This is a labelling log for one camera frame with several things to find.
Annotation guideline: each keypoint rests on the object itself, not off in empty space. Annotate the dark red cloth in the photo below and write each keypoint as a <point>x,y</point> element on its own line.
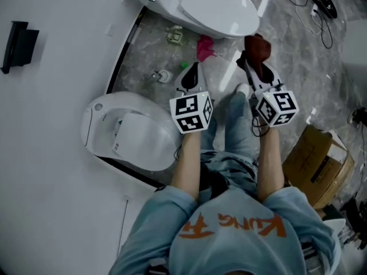
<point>258,49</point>

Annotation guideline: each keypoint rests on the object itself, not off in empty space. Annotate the black equipment pile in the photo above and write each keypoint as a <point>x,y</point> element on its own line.
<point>355,222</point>

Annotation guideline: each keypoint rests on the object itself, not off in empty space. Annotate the pink cloth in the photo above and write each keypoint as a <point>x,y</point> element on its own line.
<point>205,47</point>

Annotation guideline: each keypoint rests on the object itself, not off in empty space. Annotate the light blue printed shirt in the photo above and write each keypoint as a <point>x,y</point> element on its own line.
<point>229,245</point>

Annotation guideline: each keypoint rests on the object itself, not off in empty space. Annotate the white shoe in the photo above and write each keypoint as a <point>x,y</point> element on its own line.
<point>243,89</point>

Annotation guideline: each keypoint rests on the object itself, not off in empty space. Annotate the black wall-mounted holder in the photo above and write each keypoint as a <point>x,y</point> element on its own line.
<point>20,47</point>

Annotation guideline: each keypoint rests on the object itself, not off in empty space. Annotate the green and white floor fitting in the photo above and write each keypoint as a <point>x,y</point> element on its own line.
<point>175,36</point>

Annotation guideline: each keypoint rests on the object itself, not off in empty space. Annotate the white leaflet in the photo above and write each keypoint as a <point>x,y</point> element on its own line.
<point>119,137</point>

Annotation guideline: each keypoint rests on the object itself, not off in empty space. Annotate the small black floor device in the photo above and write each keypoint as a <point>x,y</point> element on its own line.
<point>358,115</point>

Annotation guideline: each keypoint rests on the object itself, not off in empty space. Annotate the white toilet with lid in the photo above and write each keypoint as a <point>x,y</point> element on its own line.
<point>212,7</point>

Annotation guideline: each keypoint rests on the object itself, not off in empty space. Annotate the white toilet with paper leaflet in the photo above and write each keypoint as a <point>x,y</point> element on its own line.
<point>149,136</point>

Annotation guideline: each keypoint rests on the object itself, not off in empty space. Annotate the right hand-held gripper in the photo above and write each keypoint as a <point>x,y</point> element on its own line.
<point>278,107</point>

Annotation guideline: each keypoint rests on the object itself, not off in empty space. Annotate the person's left forearm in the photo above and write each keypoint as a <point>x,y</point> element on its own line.
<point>186,165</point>

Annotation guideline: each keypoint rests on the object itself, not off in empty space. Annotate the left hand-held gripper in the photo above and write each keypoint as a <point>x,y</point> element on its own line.
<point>190,113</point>

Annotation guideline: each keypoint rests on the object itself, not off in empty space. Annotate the small green cap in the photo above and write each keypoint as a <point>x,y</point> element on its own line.
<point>184,65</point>

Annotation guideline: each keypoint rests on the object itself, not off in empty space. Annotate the person's right forearm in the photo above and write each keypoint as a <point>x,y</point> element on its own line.
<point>269,165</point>

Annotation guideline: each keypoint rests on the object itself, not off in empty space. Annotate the brown cardboard box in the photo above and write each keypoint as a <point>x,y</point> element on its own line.
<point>318,165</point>

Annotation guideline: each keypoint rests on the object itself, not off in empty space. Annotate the blue jeans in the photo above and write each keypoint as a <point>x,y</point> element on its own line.
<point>238,136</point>

